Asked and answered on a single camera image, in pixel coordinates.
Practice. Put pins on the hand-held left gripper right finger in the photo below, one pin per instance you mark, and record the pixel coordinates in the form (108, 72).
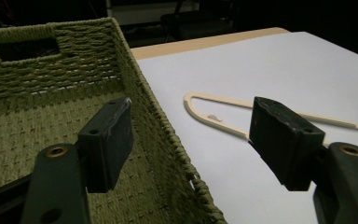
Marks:
(289, 146)

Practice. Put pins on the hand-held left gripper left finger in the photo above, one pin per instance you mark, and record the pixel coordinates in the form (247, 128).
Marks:
(105, 146)

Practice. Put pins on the green woven basket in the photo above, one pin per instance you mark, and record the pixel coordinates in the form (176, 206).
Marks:
(74, 93)

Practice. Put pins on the cream clothes hanger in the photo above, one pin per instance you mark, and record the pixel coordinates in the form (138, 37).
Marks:
(205, 119)

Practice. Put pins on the white table cover sheet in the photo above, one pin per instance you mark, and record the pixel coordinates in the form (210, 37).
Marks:
(261, 77)

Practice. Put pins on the dark chair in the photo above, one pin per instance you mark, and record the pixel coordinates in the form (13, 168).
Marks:
(195, 21)

